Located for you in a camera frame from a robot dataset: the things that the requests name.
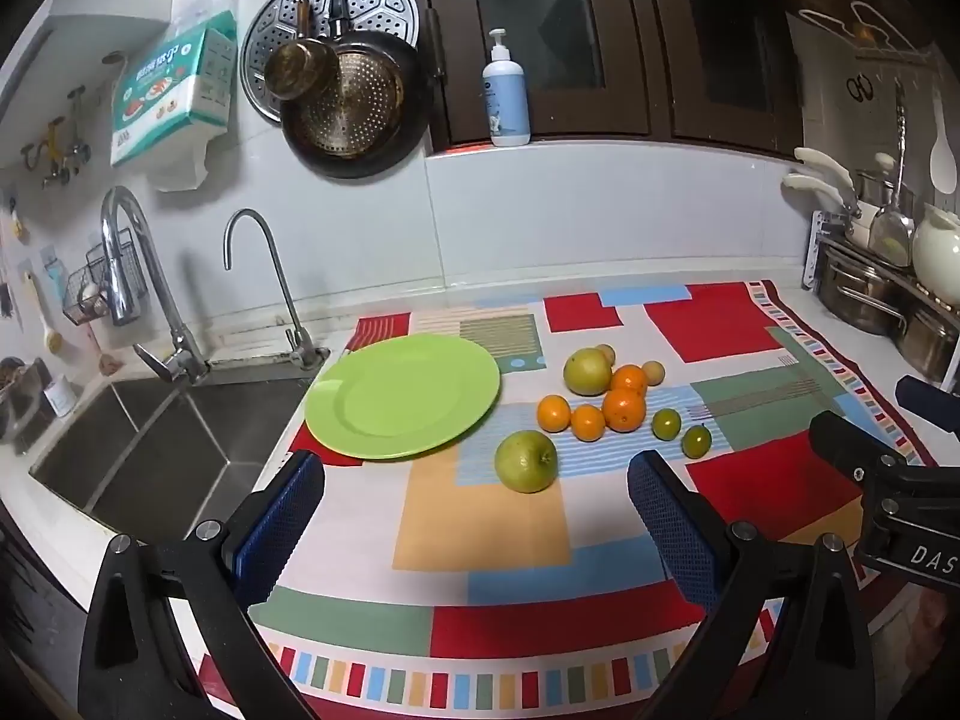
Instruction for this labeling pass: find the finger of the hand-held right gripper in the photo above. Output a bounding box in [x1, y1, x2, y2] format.
[896, 376, 960, 436]
[808, 410, 912, 482]

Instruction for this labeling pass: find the metal ladle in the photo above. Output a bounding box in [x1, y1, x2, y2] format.
[870, 79, 916, 267]

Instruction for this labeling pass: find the thin gooseneck faucet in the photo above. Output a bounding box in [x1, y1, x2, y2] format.
[223, 208, 320, 370]

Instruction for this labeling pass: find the steel pot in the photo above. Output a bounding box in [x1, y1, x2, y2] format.
[817, 247, 908, 335]
[896, 300, 960, 383]

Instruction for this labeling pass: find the small white cup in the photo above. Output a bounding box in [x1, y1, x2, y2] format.
[43, 379, 80, 419]

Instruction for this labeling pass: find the green apple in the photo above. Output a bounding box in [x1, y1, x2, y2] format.
[493, 430, 560, 494]
[562, 347, 616, 397]

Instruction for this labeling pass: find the black frying pan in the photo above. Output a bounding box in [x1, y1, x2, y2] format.
[280, 0, 432, 181]

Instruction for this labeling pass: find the round metal steamer plate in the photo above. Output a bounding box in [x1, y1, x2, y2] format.
[240, 0, 421, 125]

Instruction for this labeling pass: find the large chrome faucet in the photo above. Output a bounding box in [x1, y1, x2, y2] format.
[100, 186, 211, 385]

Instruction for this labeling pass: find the colourful patchwork mat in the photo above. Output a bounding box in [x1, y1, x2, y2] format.
[199, 280, 938, 720]

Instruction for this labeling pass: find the small brass pot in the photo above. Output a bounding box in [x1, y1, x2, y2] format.
[264, 0, 340, 102]

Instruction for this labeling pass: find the small orange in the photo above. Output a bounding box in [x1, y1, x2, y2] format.
[537, 394, 574, 434]
[571, 403, 607, 442]

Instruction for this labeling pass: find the green apple back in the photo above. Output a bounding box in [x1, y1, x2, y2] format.
[562, 347, 616, 397]

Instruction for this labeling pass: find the white rice spoon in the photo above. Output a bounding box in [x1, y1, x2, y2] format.
[928, 86, 959, 194]

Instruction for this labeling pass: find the white and blue soap bottle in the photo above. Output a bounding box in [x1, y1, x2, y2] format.
[481, 28, 532, 148]

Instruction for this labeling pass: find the black wire basket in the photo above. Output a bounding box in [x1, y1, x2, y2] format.
[64, 244, 151, 327]

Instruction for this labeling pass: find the green plate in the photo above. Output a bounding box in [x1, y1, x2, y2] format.
[304, 334, 502, 461]

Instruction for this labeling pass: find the white plastic bag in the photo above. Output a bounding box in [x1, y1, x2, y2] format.
[146, 124, 226, 192]

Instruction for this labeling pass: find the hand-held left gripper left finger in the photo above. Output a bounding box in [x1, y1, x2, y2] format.
[77, 450, 326, 720]

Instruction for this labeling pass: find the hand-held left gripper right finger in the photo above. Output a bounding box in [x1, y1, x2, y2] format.
[627, 450, 877, 720]

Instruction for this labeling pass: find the teal and white tissue box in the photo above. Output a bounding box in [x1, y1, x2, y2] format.
[110, 11, 239, 170]

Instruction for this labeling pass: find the steel sink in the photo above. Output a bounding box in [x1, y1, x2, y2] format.
[28, 349, 331, 548]

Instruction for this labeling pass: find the dark wooden cabinet door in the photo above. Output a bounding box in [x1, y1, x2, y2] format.
[637, 0, 807, 158]
[397, 0, 653, 158]

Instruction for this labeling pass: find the hanging wooden brush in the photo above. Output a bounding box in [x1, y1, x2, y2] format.
[19, 259, 65, 353]

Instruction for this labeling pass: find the white teapot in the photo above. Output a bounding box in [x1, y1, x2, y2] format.
[911, 202, 960, 290]

